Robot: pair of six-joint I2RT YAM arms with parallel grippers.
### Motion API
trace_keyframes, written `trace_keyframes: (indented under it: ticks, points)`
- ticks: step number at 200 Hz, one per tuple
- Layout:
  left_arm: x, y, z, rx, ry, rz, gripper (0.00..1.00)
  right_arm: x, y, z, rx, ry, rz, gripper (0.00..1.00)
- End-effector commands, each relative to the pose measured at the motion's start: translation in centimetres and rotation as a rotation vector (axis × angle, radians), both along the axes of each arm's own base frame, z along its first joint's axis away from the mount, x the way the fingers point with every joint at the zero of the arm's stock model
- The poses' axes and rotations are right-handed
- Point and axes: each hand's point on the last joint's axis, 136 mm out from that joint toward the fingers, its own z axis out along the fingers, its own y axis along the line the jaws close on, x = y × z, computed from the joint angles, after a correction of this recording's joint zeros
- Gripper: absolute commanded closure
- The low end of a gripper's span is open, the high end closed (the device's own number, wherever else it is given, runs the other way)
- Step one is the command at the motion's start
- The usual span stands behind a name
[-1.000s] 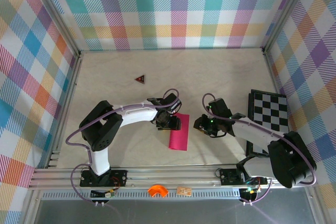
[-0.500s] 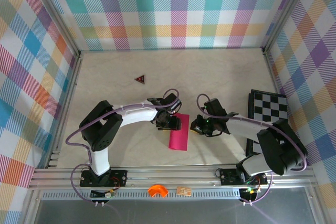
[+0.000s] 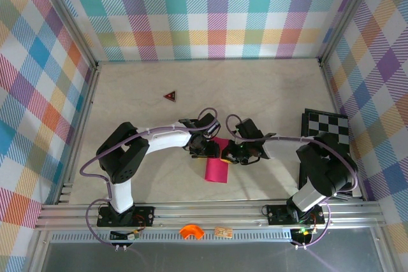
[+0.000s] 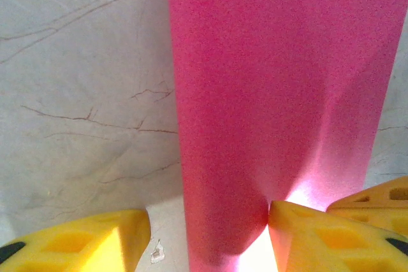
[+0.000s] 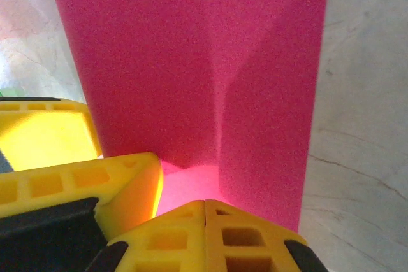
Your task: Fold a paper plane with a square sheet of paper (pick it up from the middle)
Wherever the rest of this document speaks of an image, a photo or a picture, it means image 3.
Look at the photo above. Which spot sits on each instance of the black grey checkerboard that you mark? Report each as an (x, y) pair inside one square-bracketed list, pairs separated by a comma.
[(328, 125)]

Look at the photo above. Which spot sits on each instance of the pink square paper sheet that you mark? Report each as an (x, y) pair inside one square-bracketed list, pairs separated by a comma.
[(216, 170)]

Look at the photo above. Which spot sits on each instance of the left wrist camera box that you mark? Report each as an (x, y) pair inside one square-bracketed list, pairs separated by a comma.
[(212, 128)]

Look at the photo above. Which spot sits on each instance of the small electronics board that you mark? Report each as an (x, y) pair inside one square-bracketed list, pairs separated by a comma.
[(127, 236), (304, 231)]

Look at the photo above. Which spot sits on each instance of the aluminium corner post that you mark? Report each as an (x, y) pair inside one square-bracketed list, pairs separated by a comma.
[(63, 14), (349, 14)]

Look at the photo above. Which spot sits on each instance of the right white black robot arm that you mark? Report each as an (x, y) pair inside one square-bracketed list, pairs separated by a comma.
[(325, 163)]

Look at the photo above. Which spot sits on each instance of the orange curved plastic part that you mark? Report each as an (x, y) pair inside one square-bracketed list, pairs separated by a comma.
[(191, 230)]

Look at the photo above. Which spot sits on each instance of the small red triangle piece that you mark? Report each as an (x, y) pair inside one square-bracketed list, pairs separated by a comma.
[(170, 96)]

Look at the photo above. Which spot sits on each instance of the grey metal panel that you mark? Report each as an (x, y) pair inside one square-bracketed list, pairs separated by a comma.
[(207, 257)]

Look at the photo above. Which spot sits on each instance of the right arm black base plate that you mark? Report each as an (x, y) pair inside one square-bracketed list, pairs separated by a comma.
[(277, 214)]

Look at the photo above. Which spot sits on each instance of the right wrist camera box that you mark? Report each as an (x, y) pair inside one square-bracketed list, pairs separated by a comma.
[(250, 128)]

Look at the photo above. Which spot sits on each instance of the aluminium mounting rail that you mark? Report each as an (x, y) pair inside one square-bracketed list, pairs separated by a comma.
[(207, 214)]

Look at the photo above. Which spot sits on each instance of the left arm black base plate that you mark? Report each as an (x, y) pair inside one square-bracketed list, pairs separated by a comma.
[(143, 216)]

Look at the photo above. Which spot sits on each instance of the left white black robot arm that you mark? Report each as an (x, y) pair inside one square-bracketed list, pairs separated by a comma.
[(165, 138)]

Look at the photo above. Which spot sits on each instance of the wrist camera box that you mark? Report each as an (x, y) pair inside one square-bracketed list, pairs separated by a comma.
[(212, 128), (250, 128)]

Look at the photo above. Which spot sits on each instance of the small wooden tag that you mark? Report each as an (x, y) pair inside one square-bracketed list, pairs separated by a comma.
[(223, 232)]

